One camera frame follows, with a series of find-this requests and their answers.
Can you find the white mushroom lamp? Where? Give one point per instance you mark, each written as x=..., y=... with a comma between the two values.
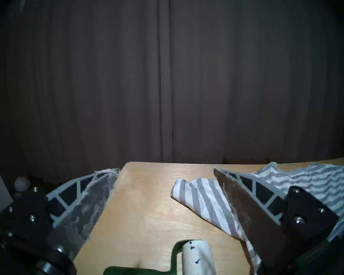
x=22, y=183

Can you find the grey white striped t-shirt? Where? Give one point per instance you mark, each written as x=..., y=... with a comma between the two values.
x=206, y=200

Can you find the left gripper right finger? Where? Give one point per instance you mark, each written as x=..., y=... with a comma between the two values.
x=261, y=217

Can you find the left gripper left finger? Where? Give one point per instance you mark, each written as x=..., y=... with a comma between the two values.
x=74, y=208

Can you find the dark lint scraps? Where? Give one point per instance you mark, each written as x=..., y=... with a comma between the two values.
x=192, y=246

